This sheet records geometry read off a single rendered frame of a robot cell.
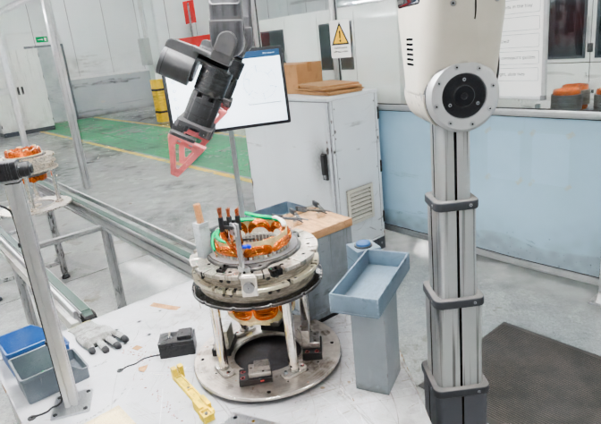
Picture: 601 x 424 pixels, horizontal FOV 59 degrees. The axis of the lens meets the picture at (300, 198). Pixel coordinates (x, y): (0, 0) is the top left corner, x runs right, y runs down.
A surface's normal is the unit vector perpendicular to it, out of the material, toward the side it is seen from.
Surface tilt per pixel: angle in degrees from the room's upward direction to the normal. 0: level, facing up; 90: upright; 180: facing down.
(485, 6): 90
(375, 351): 90
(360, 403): 0
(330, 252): 90
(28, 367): 87
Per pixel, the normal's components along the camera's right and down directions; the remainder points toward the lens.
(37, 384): 0.66, 0.21
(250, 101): 0.21, 0.14
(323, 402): -0.10, -0.95
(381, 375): -0.43, 0.30
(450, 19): 0.08, 0.58
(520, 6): -0.76, 0.26
